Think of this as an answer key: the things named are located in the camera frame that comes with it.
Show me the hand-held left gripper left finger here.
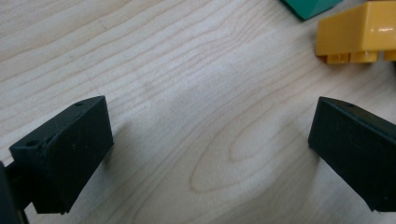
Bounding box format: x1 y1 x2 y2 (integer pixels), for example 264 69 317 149
8 95 115 216

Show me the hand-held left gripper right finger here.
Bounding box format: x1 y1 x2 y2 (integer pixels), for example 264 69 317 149
307 96 396 213

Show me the yellow toy building block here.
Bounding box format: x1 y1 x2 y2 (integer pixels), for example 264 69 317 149
315 0 396 65

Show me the teal toy building block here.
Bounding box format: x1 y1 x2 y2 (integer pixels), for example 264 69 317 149
279 0 344 22

